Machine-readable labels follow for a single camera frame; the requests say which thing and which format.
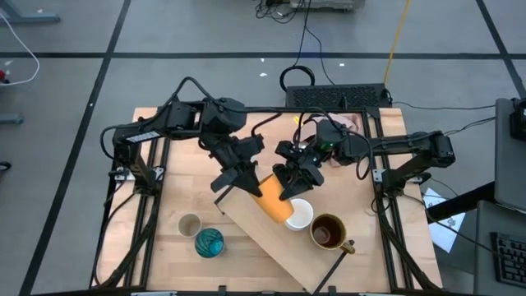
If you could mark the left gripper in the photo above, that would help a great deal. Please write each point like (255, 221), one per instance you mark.
(234, 152)

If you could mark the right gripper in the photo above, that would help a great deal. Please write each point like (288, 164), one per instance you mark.
(302, 158)

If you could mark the orange cup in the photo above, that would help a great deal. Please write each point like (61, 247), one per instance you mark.
(271, 201)

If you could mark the white mug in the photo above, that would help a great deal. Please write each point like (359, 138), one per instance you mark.
(300, 214)

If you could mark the small beige cup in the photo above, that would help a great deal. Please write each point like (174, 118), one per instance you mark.
(189, 225)

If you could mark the pink cloth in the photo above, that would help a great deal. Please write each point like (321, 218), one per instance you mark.
(349, 121)

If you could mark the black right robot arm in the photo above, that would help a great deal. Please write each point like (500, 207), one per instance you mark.
(411, 141)

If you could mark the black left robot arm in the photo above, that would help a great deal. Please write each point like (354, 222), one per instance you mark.
(139, 137)

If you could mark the brown glazed mug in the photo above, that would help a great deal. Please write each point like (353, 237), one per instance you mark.
(328, 232)

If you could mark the silver mounting plate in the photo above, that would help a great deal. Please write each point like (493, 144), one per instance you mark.
(121, 176)
(378, 176)

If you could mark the black computer case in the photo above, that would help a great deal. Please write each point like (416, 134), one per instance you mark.
(328, 96)

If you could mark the white paper sheet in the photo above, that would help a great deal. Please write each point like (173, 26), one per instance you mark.
(446, 234)

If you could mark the grey equipment box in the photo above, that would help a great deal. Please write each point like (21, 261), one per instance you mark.
(324, 4)

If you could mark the grey desk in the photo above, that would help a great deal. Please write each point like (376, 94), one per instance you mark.
(507, 172)

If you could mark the black desk device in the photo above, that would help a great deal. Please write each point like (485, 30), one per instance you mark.
(518, 123)

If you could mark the black keyboard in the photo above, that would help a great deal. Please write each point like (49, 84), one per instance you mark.
(511, 259)

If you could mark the grey table foot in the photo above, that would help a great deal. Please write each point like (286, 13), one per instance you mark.
(29, 18)
(10, 119)

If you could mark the small red object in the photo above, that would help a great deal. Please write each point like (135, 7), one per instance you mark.
(3, 76)

